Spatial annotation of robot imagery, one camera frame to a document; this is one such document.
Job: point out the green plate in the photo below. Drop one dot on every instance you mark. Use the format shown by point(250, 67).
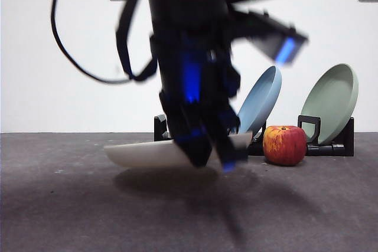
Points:
point(330, 101)

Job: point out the black plate rack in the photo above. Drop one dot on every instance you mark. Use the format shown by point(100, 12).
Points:
point(344, 140)

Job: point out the pale yellow cream plate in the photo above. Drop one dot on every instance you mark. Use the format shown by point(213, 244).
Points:
point(141, 153)

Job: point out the blue plate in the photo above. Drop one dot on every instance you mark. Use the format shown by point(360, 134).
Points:
point(263, 95)

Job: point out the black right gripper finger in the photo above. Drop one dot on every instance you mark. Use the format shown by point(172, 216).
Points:
point(227, 145)
point(189, 134)

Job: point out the red yellow apple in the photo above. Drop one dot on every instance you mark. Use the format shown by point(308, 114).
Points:
point(285, 145)

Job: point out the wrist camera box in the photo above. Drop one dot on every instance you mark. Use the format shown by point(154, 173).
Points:
point(265, 36)

